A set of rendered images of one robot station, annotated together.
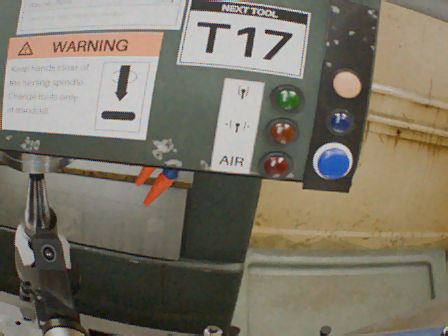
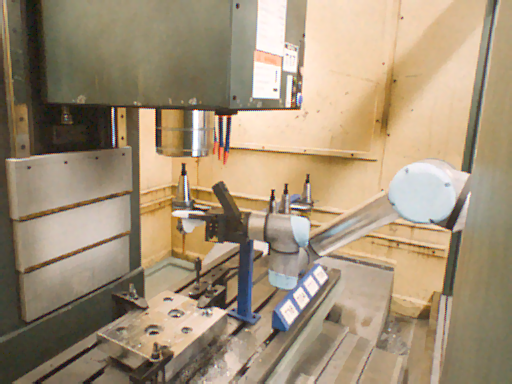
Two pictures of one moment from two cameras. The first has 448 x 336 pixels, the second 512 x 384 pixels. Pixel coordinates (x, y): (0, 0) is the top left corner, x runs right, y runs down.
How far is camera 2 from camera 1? 112 cm
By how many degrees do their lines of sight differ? 52
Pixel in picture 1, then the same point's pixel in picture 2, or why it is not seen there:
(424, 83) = (145, 182)
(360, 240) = not seen: hidden behind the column
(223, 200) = (133, 238)
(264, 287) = not seen: hidden behind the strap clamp
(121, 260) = (106, 290)
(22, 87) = (258, 76)
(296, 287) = not seen: hidden behind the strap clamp
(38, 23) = (261, 45)
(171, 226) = (125, 255)
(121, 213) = (108, 259)
